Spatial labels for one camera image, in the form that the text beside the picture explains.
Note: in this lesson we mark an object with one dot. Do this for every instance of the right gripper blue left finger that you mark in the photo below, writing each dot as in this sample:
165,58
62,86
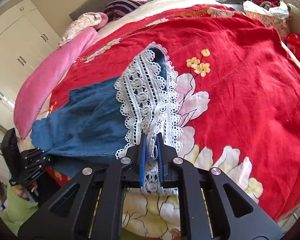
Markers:
142,158

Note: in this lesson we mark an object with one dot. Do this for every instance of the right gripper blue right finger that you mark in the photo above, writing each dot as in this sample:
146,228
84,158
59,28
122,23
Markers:
160,158

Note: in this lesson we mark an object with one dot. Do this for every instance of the blue denim pants lace trim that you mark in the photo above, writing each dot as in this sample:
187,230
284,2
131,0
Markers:
101,121

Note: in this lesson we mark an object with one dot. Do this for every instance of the green left sleeve forearm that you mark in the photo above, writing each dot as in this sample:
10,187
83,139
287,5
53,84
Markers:
17,211

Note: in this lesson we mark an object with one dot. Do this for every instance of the left hand red nails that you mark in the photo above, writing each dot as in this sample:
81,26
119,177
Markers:
19,190

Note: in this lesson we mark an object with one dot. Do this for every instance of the pink bolster pillow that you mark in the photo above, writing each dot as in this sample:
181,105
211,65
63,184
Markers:
39,85

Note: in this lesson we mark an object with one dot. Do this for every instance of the red floral blanket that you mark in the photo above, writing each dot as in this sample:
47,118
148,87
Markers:
271,181

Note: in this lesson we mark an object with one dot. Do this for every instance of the beige floral pillow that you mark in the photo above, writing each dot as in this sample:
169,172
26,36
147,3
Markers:
96,20

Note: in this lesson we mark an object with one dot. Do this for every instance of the cream wardrobe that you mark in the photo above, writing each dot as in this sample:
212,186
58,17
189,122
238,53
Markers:
26,39

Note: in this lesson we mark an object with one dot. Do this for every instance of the purple striped pillow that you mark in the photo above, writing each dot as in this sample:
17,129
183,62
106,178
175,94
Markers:
116,9

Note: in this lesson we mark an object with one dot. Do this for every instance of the cream bed sheet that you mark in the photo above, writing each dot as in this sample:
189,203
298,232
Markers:
145,12

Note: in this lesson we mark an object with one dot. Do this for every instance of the red bag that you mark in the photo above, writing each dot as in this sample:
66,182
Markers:
293,43

